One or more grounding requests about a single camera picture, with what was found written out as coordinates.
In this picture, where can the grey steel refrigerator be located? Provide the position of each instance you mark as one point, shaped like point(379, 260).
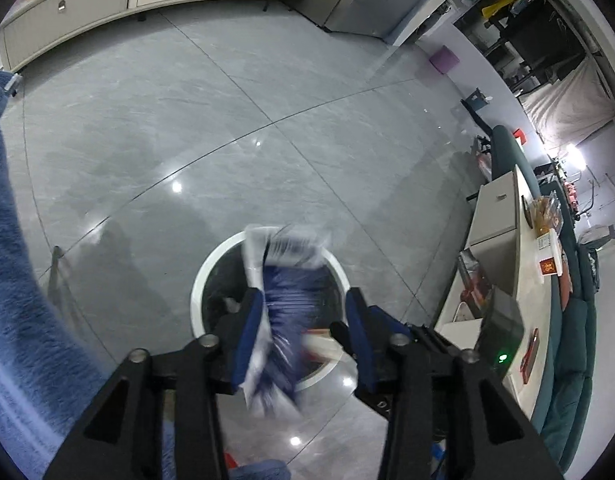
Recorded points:
point(377, 0)

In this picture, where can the small metal bracket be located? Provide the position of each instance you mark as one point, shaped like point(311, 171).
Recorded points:
point(12, 83)

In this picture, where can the flat red packet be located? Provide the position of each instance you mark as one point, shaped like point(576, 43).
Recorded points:
point(530, 355)

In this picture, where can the dark green sofa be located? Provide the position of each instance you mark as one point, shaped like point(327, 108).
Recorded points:
point(572, 340)

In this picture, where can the white hanging sheet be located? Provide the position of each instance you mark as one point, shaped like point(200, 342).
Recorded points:
point(567, 105)

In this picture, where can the blue fleece cloth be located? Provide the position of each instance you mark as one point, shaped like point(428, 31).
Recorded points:
point(17, 260)

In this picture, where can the purple stool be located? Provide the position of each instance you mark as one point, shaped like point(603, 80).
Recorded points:
point(444, 60)

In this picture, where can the blue white wrapper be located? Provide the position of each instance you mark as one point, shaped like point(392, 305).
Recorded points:
point(287, 305)

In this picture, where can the red snack packets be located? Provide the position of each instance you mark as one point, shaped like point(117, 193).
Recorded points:
point(470, 275)

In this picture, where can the red crate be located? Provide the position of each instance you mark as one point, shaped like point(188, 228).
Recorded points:
point(518, 135)

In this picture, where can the long white cabinet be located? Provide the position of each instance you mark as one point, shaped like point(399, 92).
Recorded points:
point(87, 10)

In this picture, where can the small red box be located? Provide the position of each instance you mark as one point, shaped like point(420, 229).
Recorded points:
point(548, 266)

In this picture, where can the teal box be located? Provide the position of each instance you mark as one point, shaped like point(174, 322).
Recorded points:
point(476, 100)

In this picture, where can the small white box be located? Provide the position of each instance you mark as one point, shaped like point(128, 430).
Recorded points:
point(545, 242)

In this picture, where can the white coffee table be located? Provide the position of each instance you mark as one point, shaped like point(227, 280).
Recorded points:
point(530, 300)

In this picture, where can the yellow bag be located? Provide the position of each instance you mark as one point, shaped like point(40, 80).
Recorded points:
point(497, 7)

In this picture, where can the black desk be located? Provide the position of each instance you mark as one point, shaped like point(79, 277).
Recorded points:
point(532, 45)

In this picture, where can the white round bin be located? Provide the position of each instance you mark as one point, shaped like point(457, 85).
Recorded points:
point(195, 305)

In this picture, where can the orange snack bag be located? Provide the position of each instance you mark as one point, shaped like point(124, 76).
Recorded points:
point(542, 210)

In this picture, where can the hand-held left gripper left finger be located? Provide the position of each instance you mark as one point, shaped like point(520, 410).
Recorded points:
point(250, 332)

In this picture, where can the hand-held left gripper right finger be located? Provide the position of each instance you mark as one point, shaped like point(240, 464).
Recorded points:
point(360, 345)

